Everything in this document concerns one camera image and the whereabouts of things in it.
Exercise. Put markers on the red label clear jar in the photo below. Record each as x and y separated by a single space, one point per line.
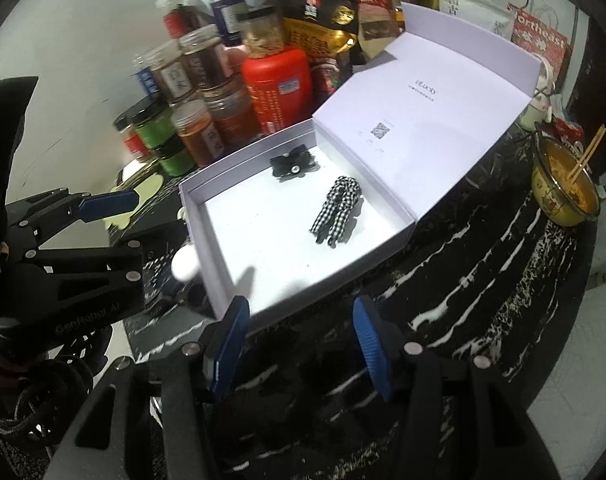
178 15

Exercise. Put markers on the lavender gift box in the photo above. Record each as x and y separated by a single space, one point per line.
263 240

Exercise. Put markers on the white cup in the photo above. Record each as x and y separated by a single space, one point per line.
535 102

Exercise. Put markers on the gingham hair scrunchie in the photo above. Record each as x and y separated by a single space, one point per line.
333 210

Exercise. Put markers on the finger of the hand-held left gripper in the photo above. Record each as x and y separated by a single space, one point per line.
108 205
108 260

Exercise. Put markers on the wooden chopstick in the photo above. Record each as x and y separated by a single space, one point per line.
590 147
589 157

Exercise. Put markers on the black claw hair clip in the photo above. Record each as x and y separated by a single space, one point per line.
293 162

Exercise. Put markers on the small green black-lid jar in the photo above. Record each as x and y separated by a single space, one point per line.
174 160

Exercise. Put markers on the large red canister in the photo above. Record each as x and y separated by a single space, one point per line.
278 90

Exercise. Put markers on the brown red snack pack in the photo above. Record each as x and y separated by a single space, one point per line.
378 25

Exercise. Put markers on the white pouch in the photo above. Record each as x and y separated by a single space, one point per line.
475 10

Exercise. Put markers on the white label brown jar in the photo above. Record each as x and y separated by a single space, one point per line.
170 77

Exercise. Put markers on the gold snack bag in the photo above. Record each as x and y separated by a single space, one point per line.
318 37

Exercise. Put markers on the pale yellow flower coaster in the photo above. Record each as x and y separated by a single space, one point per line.
145 191

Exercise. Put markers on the white round case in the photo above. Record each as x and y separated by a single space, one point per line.
184 265

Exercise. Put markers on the glass bowl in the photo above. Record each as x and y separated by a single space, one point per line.
558 195

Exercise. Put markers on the red paper bag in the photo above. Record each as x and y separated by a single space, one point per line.
543 40

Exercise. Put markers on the strawberry print pack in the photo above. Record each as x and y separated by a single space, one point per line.
330 80

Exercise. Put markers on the large green black-lid jar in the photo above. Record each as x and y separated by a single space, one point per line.
155 127

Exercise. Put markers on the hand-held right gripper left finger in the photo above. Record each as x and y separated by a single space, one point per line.
230 345

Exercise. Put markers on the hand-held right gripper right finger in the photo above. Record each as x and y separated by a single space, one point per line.
373 345

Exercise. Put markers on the black oat bag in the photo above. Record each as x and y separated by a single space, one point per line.
318 0

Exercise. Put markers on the blue label tall jar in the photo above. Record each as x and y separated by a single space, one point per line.
225 12

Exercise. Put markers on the wide reddish brown jar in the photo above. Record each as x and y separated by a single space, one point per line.
233 115

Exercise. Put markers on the small red packet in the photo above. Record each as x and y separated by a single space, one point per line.
569 130

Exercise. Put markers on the dark brown clear jar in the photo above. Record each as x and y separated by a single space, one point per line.
205 60

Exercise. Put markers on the orange peel clear jar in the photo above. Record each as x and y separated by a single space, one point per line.
198 135

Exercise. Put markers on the small red label jar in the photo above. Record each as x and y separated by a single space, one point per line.
132 140

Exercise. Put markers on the small blue label jar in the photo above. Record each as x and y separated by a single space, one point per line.
144 80

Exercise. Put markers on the black lid nut jar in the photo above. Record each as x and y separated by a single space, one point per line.
263 35

